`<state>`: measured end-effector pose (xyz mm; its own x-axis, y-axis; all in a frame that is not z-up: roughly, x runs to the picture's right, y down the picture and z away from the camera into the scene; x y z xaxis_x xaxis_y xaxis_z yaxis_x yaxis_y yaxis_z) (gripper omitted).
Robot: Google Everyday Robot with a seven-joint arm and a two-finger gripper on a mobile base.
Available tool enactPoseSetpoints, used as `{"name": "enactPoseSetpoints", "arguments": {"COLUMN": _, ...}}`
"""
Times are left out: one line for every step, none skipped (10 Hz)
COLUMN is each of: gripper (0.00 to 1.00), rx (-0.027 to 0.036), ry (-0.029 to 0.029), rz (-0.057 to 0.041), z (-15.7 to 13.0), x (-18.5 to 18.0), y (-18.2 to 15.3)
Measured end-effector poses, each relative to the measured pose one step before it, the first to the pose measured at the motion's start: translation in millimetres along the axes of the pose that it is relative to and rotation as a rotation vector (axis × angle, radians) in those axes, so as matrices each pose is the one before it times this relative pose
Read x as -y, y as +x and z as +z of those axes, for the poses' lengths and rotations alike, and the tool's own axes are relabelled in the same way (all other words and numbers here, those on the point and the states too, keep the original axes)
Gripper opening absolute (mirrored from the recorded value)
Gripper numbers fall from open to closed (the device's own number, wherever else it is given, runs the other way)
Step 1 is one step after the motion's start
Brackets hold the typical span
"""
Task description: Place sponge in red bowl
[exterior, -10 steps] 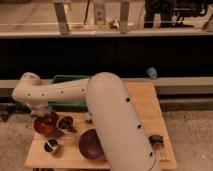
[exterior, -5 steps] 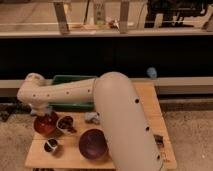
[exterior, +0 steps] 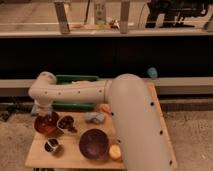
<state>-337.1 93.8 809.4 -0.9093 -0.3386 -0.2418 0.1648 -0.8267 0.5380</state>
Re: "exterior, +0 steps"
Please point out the blue sponge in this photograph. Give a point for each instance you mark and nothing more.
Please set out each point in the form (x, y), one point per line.
(34, 111)

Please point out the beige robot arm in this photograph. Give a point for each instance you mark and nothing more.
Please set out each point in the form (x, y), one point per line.
(143, 143)

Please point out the purple bowl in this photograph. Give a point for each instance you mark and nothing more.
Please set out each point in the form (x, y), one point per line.
(93, 144)

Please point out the red bowl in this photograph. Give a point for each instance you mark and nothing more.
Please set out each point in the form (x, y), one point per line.
(46, 124)

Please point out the orange toy item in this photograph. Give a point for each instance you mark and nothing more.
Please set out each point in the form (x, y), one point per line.
(105, 108)

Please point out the grey cloth toy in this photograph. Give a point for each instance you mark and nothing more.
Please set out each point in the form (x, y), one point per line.
(94, 117)

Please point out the green dish rack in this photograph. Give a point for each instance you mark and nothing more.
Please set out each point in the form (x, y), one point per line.
(66, 79)

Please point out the blue round object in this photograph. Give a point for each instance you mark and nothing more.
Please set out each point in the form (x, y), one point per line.
(152, 72)

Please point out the dark cup with contents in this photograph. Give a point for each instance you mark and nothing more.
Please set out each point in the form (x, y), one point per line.
(66, 124)

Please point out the wooden board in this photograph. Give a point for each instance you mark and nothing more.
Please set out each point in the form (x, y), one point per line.
(70, 146)

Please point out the yellow apple toy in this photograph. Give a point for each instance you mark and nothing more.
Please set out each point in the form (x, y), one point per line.
(115, 152)

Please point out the small metal cup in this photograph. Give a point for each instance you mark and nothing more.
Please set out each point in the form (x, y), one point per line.
(52, 145)

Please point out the right grey metal post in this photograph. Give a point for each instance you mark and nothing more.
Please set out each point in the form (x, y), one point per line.
(124, 16)

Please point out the grey metal post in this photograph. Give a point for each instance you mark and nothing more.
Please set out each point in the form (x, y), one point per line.
(61, 16)
(124, 16)

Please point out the left grey metal post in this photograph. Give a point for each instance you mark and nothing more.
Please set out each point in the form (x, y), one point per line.
(61, 16)

